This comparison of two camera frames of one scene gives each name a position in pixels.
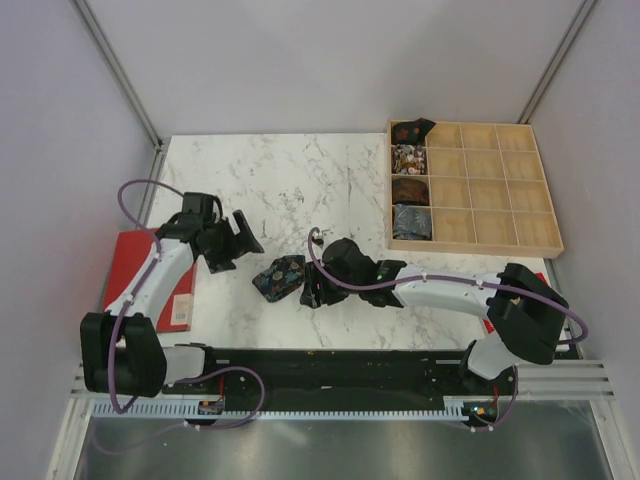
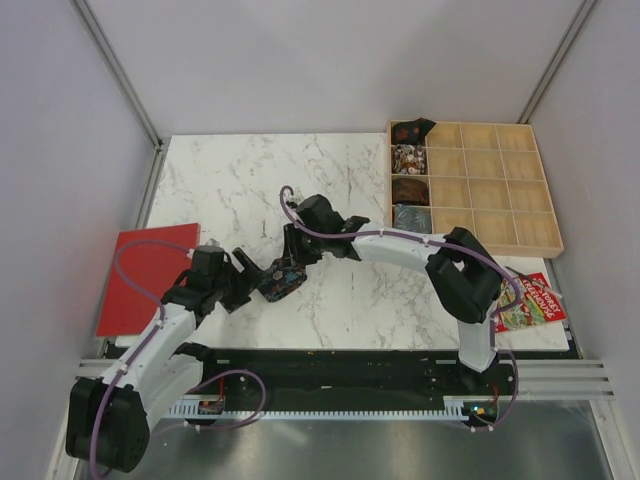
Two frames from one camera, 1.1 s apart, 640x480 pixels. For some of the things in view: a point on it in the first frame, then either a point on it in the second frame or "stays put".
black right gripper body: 330,293 to 303,246
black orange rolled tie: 411,132 stays put
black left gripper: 246,243 to 247,281
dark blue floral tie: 281,277 stays put
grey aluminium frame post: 118,73 stays put
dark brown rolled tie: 410,192 stays put
